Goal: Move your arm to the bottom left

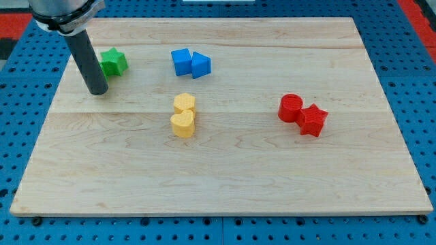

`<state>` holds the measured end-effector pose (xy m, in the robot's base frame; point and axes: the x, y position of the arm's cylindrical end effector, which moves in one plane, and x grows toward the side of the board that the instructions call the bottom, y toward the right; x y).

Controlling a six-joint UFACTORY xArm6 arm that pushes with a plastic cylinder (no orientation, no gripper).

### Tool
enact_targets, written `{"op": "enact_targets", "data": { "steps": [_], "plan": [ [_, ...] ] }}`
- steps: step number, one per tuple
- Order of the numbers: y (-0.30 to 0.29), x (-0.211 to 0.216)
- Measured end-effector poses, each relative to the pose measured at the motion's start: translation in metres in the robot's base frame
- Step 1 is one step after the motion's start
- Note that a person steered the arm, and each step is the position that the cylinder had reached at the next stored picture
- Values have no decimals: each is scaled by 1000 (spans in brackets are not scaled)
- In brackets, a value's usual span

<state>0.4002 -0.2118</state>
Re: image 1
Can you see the green block behind rod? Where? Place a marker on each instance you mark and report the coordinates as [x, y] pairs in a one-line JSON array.
[[103, 71]]

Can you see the blue cube block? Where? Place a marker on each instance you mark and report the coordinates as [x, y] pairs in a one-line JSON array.
[[182, 61]]

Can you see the light wooden board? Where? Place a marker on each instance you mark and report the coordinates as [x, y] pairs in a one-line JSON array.
[[116, 155]]

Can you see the green star block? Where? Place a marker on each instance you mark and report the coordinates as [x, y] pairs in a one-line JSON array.
[[114, 61]]

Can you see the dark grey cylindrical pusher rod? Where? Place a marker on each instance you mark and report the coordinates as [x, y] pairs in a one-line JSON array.
[[86, 60]]

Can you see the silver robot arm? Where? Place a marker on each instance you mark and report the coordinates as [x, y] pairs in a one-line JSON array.
[[66, 17]]

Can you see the red star block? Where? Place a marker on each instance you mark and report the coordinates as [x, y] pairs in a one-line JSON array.
[[311, 120]]

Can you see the yellow pentagon block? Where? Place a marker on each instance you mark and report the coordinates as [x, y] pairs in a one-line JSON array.
[[184, 101]]

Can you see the red cylinder block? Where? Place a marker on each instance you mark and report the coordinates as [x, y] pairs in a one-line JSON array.
[[289, 107]]

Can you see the yellow heart block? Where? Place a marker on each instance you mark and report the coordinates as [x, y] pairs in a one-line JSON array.
[[183, 124]]

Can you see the blue triangle block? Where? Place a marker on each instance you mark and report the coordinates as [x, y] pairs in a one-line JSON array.
[[200, 65]]

